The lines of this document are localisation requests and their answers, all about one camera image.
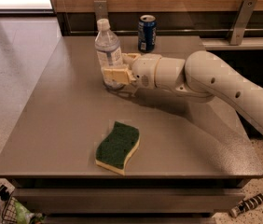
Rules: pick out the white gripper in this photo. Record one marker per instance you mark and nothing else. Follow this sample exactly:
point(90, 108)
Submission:
point(145, 69)

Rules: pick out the clear plastic water bottle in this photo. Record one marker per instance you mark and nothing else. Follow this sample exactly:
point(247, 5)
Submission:
point(107, 46)

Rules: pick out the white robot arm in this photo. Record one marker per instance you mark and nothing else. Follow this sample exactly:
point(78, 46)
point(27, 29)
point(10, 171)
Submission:
point(200, 77)

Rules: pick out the blue soda can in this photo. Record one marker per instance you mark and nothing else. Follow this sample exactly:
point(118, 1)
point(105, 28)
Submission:
point(146, 33)

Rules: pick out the green yellow sponge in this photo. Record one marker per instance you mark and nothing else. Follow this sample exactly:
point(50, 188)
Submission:
point(117, 148)

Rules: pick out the grey table drawer front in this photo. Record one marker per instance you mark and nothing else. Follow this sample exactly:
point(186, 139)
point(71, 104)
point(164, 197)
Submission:
point(90, 201)

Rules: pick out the black white tube on floor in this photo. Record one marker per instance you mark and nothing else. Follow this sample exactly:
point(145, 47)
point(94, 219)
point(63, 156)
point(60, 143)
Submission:
point(244, 206)

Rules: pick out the left metal bracket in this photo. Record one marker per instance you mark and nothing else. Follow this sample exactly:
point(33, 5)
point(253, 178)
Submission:
point(101, 15)

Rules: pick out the metal bracket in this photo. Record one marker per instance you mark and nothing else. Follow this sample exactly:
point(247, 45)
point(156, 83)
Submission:
point(101, 15)
point(239, 25)

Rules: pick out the right metal bracket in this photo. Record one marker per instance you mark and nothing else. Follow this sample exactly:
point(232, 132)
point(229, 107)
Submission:
point(239, 25)

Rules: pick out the wire basket with green bag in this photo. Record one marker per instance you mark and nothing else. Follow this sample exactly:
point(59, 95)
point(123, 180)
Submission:
point(15, 213)

